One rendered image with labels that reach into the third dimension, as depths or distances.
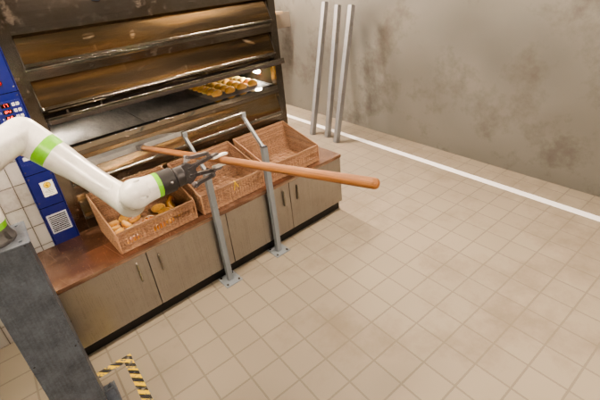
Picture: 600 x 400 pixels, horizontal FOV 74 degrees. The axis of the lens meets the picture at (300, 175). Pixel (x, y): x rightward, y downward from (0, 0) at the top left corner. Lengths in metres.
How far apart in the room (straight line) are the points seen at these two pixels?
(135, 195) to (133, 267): 1.40
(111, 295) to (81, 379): 0.61
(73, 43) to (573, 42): 3.80
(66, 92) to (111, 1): 0.64
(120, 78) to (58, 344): 1.66
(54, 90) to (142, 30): 0.68
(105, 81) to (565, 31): 3.64
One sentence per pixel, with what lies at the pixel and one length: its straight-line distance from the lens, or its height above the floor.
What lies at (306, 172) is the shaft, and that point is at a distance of 1.16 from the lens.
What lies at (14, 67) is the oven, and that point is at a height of 1.72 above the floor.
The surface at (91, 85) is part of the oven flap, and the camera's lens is 2.95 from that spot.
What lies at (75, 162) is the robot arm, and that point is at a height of 1.54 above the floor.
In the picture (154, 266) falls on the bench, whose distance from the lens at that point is 2.87.
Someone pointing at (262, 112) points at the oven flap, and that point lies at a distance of 3.57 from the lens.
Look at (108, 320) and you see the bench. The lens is 2.96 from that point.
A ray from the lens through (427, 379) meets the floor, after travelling 2.57.
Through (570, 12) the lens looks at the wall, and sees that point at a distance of 4.18.
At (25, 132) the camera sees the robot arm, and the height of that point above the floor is 1.67.
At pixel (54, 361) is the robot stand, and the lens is 2.32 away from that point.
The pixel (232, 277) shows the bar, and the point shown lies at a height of 0.03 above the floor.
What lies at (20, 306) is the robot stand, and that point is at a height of 0.93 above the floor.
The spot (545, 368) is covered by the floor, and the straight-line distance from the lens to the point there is 2.79.
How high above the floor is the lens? 2.07
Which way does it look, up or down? 27 degrees down
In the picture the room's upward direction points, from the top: 6 degrees counter-clockwise
